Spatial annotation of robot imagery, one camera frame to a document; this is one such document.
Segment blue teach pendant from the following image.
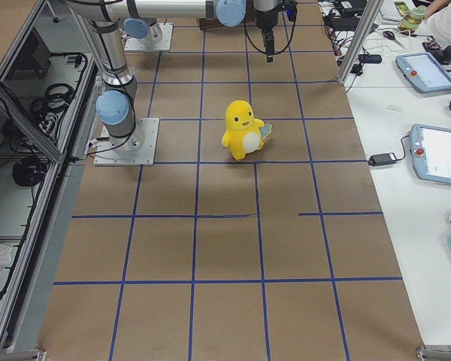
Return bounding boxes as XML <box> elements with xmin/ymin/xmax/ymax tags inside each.
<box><xmin>395</xmin><ymin>53</ymin><xmax>451</xmax><ymax>93</ymax></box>
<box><xmin>409</xmin><ymin>124</ymin><xmax>451</xmax><ymax>185</ymax></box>

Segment yellow plush toy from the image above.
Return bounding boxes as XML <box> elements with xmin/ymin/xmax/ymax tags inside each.
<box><xmin>221</xmin><ymin>100</ymin><xmax>272</xmax><ymax>161</ymax></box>

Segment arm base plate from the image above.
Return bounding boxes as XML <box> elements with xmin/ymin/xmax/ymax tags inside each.
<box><xmin>93</xmin><ymin>118</ymin><xmax>159</xmax><ymax>166</ymax></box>
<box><xmin>123</xmin><ymin>22</ymin><xmax>174</xmax><ymax>53</ymax></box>

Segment black scissors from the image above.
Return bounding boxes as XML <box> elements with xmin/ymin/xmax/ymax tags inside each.
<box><xmin>382</xmin><ymin>30</ymin><xmax>405</xmax><ymax>49</ymax></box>

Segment lower blue teach pendant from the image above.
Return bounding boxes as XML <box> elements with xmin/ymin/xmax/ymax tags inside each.
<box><xmin>409</xmin><ymin>124</ymin><xmax>451</xmax><ymax>185</ymax></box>

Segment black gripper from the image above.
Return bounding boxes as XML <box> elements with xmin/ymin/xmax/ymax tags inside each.
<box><xmin>253</xmin><ymin>0</ymin><xmax>278</xmax><ymax>62</ymax></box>

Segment aluminium frame post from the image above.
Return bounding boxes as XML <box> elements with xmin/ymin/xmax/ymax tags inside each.
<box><xmin>337</xmin><ymin>0</ymin><xmax>383</xmax><ymax>85</ymax></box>

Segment black power adapter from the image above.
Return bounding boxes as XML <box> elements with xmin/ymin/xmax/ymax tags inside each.
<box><xmin>368</xmin><ymin>153</ymin><xmax>398</xmax><ymax>167</ymax></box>

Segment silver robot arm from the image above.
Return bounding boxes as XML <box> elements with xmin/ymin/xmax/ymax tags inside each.
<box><xmin>123</xmin><ymin>17</ymin><xmax>163</xmax><ymax>44</ymax></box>
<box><xmin>66</xmin><ymin>1</ymin><xmax>247</xmax><ymax>88</ymax></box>

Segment green drink bottle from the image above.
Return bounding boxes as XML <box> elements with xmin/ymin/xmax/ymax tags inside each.
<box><xmin>398</xmin><ymin>5</ymin><xmax>427</xmax><ymax>33</ymax></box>

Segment upper blue teach pendant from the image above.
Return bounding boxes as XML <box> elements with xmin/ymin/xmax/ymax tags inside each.
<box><xmin>395</xmin><ymin>53</ymin><xmax>451</xmax><ymax>93</ymax></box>

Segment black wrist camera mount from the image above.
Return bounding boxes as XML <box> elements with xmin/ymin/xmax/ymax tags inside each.
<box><xmin>281</xmin><ymin>0</ymin><xmax>298</xmax><ymax>23</ymax></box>

